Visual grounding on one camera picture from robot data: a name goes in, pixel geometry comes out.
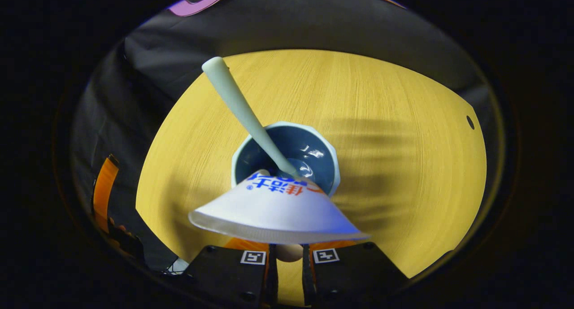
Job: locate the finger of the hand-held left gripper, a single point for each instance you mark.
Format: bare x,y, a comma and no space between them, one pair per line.
104,188

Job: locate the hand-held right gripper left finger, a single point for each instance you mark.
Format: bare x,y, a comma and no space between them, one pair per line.
224,277

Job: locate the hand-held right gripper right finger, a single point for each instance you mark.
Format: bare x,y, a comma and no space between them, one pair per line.
354,277

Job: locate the white toothpaste tube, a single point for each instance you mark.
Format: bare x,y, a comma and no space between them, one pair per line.
273,210

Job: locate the pale green toothbrush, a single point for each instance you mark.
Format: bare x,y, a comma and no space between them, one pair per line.
237,102

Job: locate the black backdrop cloth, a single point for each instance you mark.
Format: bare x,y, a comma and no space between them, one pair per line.
291,22

